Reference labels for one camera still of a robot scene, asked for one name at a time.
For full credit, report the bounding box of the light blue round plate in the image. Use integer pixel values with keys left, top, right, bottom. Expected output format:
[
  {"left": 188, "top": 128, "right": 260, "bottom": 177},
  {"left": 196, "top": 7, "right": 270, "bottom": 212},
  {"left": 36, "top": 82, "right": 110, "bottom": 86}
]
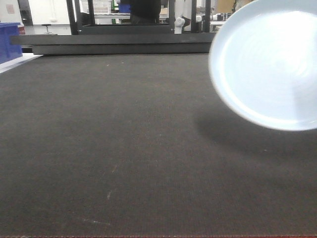
[{"left": 209, "top": 0, "right": 317, "bottom": 131}]

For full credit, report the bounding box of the black stool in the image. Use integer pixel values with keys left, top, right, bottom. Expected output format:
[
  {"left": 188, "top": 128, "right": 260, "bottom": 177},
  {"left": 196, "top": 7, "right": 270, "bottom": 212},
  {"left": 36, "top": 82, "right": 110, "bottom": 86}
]
[{"left": 42, "top": 23, "right": 53, "bottom": 35}]

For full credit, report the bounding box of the blue plastic bin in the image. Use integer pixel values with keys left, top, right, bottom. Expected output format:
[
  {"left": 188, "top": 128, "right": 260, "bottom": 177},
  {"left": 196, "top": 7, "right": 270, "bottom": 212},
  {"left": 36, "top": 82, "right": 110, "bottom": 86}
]
[{"left": 0, "top": 22, "right": 22, "bottom": 64}]

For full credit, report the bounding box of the black table edge rail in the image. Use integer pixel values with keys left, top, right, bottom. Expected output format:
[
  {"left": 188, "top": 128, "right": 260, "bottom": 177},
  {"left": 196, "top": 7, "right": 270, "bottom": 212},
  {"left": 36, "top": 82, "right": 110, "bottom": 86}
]
[{"left": 10, "top": 33, "right": 215, "bottom": 56}]

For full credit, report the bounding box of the black metal cart frame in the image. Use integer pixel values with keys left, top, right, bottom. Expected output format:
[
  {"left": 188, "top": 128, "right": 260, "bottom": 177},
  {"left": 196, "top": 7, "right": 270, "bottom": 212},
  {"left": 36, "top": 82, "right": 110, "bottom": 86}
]
[{"left": 66, "top": 0, "right": 212, "bottom": 35}]

